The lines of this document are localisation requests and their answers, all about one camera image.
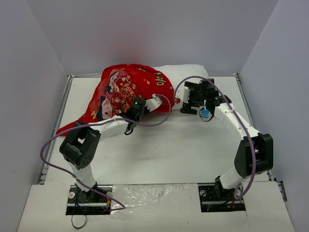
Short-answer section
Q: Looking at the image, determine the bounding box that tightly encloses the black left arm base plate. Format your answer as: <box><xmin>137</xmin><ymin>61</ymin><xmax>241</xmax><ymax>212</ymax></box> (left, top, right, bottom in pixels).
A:
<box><xmin>66</xmin><ymin>185</ymin><xmax>111</xmax><ymax>216</ymax></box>

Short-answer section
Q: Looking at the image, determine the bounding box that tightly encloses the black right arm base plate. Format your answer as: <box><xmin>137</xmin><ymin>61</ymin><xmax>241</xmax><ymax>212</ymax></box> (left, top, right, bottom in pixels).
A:
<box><xmin>198</xmin><ymin>183</ymin><xmax>246</xmax><ymax>213</ymax></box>

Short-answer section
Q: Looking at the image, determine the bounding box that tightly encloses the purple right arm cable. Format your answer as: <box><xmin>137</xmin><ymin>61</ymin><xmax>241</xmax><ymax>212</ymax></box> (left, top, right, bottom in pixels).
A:
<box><xmin>173</xmin><ymin>75</ymin><xmax>257</xmax><ymax>200</ymax></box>

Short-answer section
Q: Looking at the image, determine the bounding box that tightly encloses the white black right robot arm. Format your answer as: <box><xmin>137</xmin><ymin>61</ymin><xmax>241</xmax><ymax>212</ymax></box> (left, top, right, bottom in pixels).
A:
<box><xmin>174</xmin><ymin>77</ymin><xmax>274</xmax><ymax>200</ymax></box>

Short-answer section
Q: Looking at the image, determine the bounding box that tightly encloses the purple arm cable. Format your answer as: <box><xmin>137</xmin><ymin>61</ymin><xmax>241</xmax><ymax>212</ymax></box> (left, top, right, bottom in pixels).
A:
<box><xmin>40</xmin><ymin>93</ymin><xmax>172</xmax><ymax>210</ymax></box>
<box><xmin>173</xmin><ymin>75</ymin><xmax>257</xmax><ymax>200</ymax></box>

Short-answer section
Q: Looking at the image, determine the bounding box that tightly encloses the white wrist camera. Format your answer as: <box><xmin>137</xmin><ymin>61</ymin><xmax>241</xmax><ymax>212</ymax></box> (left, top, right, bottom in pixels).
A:
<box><xmin>145</xmin><ymin>94</ymin><xmax>162</xmax><ymax>112</ymax></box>
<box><xmin>174</xmin><ymin>87</ymin><xmax>190</xmax><ymax>103</ymax></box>

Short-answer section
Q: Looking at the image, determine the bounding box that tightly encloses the white pillow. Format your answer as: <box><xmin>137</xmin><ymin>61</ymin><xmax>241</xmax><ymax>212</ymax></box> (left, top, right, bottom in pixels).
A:
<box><xmin>153</xmin><ymin>64</ymin><xmax>209</xmax><ymax>110</ymax></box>

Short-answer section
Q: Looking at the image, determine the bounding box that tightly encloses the blue white pillow label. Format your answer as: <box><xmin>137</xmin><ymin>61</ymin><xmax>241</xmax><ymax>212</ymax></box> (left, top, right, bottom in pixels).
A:
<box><xmin>199</xmin><ymin>108</ymin><xmax>212</xmax><ymax>122</ymax></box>

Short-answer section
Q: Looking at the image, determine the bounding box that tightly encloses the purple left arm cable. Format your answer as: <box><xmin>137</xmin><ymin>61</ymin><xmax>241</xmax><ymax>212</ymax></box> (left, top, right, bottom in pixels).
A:
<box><xmin>40</xmin><ymin>93</ymin><xmax>172</xmax><ymax>210</ymax></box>

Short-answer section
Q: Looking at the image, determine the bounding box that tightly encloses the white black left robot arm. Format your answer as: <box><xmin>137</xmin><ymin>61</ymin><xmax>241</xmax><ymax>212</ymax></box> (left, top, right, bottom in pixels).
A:
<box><xmin>59</xmin><ymin>95</ymin><xmax>162</xmax><ymax>202</ymax></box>

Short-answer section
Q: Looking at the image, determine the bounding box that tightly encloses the thin black cable loop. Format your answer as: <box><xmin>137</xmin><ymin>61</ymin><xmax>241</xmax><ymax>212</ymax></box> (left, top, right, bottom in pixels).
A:
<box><xmin>71</xmin><ymin>193</ymin><xmax>87</xmax><ymax>229</ymax></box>

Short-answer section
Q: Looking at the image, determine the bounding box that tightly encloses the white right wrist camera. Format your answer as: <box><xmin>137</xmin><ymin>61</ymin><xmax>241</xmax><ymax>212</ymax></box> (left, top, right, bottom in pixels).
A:
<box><xmin>174</xmin><ymin>87</ymin><xmax>190</xmax><ymax>103</ymax></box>

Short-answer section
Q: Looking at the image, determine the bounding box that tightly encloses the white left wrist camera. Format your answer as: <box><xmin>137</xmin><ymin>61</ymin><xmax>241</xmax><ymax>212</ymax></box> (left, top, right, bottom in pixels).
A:
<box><xmin>145</xmin><ymin>94</ymin><xmax>162</xmax><ymax>112</ymax></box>

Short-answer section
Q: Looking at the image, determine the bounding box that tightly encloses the red printed pillowcase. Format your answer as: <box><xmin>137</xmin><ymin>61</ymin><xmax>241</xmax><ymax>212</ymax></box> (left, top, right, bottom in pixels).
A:
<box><xmin>57</xmin><ymin>64</ymin><xmax>174</xmax><ymax>134</ymax></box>

